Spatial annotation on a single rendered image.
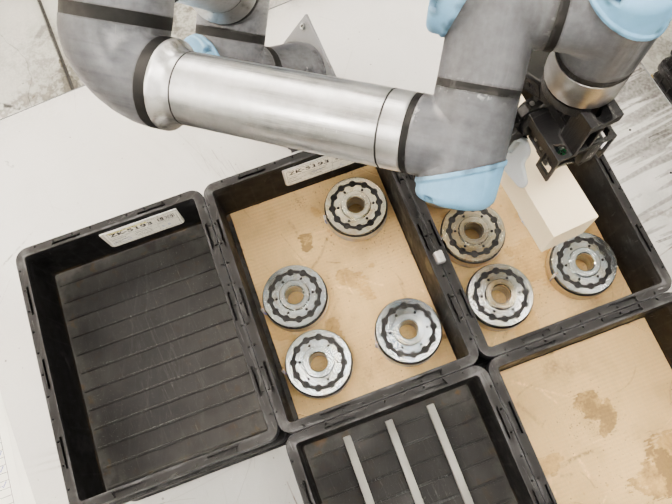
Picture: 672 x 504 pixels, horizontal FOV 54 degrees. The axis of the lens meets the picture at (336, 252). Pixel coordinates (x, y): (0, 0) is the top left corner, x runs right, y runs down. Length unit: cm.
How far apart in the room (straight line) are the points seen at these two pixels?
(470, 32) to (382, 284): 58
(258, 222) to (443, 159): 59
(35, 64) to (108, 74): 178
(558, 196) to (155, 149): 82
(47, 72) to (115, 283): 141
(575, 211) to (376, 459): 47
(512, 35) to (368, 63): 84
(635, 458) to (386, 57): 86
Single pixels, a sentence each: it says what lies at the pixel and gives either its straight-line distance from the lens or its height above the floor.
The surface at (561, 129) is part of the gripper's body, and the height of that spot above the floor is 123.
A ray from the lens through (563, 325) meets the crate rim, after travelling 100.
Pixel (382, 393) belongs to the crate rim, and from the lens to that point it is 94.
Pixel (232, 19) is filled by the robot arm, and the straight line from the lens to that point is 110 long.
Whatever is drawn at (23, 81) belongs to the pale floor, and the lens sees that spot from 248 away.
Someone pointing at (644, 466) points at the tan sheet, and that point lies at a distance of 112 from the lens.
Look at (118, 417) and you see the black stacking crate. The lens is 111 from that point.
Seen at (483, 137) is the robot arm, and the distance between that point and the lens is 58.
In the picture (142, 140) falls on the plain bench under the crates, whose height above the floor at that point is 70.
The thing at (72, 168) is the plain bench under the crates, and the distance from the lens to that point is 141.
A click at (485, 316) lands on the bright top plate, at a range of 105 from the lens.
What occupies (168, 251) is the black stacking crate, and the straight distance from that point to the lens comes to 114.
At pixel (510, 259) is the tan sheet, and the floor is 83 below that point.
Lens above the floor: 187
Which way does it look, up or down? 72 degrees down
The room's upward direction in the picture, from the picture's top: 8 degrees counter-clockwise
